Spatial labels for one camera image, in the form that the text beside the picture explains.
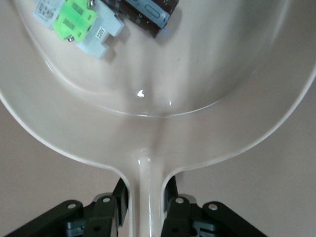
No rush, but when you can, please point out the white switch with green part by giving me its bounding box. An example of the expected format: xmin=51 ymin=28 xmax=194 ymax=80
xmin=33 ymin=0 xmax=124 ymax=59

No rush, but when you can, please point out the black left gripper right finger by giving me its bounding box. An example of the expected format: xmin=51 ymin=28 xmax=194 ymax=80
xmin=160 ymin=175 xmax=269 ymax=237

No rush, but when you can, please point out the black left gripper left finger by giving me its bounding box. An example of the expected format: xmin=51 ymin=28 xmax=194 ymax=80
xmin=9 ymin=177 xmax=129 ymax=237

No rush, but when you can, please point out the brown table cover mat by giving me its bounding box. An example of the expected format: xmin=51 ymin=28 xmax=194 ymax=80
xmin=0 ymin=83 xmax=316 ymax=237

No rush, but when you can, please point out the brown cylindrical capacitor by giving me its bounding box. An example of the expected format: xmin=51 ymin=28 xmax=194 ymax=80
xmin=98 ymin=0 xmax=180 ymax=39

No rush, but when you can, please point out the beige plastic dustpan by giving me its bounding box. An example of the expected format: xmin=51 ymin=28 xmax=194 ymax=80
xmin=0 ymin=0 xmax=316 ymax=237

